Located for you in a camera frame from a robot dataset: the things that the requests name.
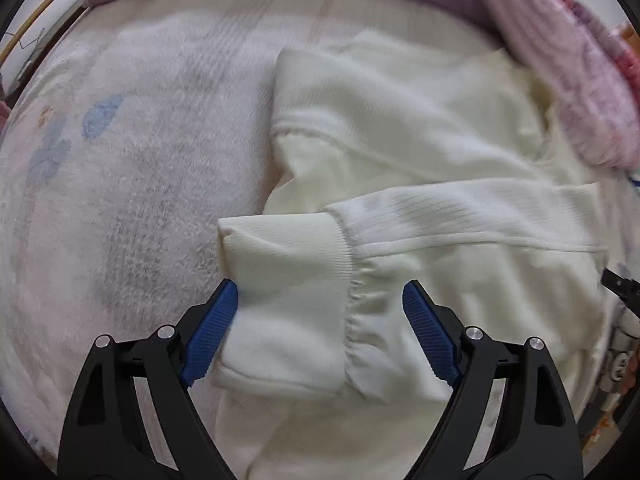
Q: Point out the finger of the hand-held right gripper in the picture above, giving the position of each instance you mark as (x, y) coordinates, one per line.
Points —
(620, 285)

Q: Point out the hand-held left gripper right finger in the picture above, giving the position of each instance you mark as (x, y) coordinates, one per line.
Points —
(431, 332)

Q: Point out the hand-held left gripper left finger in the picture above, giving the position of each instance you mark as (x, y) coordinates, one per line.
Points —
(210, 332)

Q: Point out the cream white sweatshirt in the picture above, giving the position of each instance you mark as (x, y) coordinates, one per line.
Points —
(425, 240)

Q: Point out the white fluffy blanket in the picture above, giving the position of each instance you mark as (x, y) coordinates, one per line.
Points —
(140, 170)

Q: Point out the pink fuzzy blanket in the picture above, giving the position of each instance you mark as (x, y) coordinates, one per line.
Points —
(565, 55)

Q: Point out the wooden bed frame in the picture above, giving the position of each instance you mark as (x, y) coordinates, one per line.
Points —
(37, 17)

